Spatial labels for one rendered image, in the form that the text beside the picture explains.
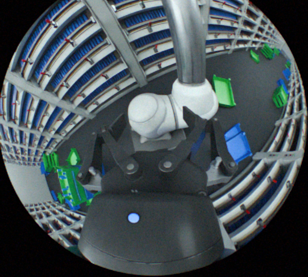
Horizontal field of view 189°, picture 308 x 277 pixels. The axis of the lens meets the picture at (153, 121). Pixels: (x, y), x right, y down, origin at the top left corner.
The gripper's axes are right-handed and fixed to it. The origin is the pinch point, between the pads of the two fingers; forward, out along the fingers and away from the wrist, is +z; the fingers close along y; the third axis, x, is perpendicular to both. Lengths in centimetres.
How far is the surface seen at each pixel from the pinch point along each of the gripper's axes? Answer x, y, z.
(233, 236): -45, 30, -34
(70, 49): 40, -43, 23
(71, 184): -42, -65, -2
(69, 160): -67, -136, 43
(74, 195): -49, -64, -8
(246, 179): -58, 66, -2
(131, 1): 59, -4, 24
